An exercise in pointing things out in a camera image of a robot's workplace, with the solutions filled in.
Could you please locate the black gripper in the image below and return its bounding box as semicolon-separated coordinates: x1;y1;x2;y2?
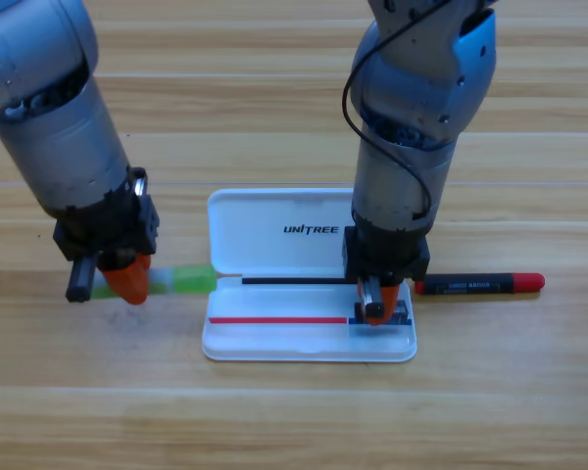
52;166;161;306
341;222;431;327

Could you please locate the small black eraser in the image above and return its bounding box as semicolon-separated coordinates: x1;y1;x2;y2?
353;302;412;327

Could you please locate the green translucent marker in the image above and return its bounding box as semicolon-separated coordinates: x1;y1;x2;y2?
90;263;218;301

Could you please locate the red and black marker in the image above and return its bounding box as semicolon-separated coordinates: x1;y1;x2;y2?
414;272;546;296

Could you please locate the white Unitree pencil case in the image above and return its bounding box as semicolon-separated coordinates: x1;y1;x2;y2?
201;187;417;363

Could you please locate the thin black cable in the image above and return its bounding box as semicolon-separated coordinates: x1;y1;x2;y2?
341;0;432;217

